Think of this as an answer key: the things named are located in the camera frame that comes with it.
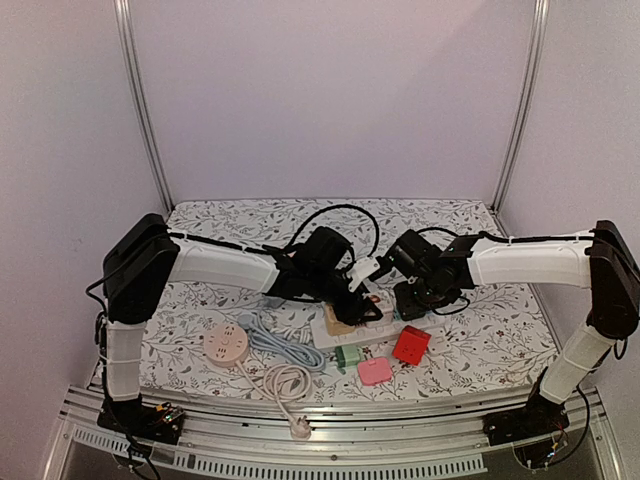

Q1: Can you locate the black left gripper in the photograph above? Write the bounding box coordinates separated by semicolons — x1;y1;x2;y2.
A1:
307;270;383;327

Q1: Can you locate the white power strip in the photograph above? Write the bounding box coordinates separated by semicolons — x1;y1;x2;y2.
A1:
309;309;449;350

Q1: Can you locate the beige cube socket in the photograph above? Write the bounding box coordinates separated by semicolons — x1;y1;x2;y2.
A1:
323;303;356;337

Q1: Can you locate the red cube socket adapter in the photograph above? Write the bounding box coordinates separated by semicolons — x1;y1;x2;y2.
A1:
392;326;431;366

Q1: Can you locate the green plug adapter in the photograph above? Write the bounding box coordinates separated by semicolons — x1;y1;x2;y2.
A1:
334;345;364;374

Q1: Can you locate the pink plug adapter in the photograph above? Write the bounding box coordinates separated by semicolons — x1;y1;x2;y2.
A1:
357;357;393;386

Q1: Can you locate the light blue cable bundle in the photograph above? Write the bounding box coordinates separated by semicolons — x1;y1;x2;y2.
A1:
237;309;327;371

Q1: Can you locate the white floral cube socket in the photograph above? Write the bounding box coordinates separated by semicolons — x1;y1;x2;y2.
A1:
368;290;396;326

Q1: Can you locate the round pink power socket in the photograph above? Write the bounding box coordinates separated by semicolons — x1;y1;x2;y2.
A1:
203;324;249;368

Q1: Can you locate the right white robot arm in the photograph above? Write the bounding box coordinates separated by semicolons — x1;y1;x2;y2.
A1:
382;220;639;446

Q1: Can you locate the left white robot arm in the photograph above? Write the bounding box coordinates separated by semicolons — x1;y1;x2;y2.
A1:
85;213;382;443

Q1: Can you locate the light blue power strip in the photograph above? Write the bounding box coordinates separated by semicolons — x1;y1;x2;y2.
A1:
263;297;285;309

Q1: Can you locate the floral patterned table mat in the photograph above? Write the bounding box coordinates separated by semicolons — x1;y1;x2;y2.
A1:
139;199;557;405

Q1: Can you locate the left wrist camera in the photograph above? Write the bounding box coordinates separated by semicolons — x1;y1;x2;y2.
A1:
346;257;392;292

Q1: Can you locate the white strip power cord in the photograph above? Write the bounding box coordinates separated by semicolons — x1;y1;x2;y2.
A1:
272;324;314;345

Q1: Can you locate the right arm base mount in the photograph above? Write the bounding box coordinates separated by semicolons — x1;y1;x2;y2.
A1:
482;406;570;470

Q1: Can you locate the aluminium front rail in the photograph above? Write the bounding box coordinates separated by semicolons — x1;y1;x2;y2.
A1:
37;384;626;480

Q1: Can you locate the right aluminium corner post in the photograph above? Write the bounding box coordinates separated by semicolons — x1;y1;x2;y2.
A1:
490;0;550;216

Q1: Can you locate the aluminium corner post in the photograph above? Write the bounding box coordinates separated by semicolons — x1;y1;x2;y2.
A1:
490;0;550;216
113;0;175;213

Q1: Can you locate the left aluminium corner post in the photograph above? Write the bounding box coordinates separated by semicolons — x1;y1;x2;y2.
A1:
113;0;175;213

